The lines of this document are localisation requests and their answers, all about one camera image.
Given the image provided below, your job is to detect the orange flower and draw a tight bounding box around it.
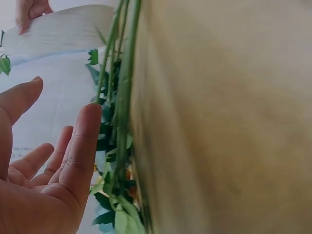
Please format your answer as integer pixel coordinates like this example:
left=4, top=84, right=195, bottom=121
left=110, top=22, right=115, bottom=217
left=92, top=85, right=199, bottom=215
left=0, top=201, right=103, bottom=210
left=124, top=168, right=139, bottom=198

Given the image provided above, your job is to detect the white wrapping paper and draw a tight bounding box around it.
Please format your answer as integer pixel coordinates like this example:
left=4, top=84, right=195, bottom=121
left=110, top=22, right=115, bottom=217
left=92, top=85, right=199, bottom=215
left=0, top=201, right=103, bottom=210
left=2, top=4, right=116, bottom=67

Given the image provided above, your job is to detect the thick green flower stem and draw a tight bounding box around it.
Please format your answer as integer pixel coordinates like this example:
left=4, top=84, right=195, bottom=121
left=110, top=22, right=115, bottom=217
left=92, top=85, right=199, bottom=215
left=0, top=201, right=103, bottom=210
left=111, top=0, right=142, bottom=198

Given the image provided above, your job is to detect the cluster of green leaves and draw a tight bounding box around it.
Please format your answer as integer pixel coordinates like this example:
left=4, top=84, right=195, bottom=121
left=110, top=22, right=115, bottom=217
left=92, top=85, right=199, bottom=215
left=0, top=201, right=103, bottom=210
left=85, top=48, right=147, bottom=234

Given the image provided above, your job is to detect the thin green flower stem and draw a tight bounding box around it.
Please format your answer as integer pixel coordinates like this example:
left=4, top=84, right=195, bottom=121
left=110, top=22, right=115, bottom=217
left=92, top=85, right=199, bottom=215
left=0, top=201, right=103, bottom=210
left=106, top=0, right=130, bottom=127
left=94, top=0, right=125, bottom=105

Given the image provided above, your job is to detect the person's left hand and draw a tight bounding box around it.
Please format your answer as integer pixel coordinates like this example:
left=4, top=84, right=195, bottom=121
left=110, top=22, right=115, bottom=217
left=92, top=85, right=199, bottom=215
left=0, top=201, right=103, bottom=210
left=0, top=76, right=102, bottom=234

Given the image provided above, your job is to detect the person's right hand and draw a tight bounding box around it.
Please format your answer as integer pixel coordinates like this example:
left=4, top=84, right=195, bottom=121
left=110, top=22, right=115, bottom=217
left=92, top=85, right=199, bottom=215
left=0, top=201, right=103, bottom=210
left=15, top=0, right=54, bottom=35

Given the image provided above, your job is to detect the pale blue paper sheet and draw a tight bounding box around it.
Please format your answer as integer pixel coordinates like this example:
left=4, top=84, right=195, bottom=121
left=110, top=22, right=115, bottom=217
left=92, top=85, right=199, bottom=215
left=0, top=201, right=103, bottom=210
left=0, top=47, right=108, bottom=234

